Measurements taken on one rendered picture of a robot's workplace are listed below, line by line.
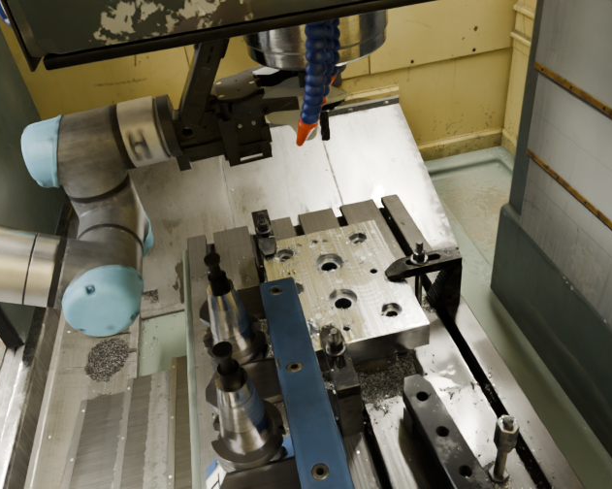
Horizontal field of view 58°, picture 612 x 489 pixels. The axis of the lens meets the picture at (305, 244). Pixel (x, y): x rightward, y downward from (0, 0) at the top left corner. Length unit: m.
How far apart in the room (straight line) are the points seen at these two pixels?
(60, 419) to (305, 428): 0.92
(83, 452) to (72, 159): 0.70
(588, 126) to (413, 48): 0.95
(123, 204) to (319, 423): 0.36
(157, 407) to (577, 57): 0.98
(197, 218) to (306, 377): 1.16
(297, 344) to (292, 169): 1.19
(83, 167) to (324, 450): 0.40
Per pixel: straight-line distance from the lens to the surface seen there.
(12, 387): 1.28
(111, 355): 1.43
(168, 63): 1.70
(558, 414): 1.27
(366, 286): 0.94
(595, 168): 0.98
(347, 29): 0.58
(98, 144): 0.65
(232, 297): 0.52
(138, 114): 0.65
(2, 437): 1.19
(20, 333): 1.34
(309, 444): 0.48
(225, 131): 0.64
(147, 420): 1.18
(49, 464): 1.29
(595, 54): 0.94
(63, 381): 1.42
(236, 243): 1.23
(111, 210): 0.68
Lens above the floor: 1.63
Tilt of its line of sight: 38 degrees down
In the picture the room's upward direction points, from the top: 8 degrees counter-clockwise
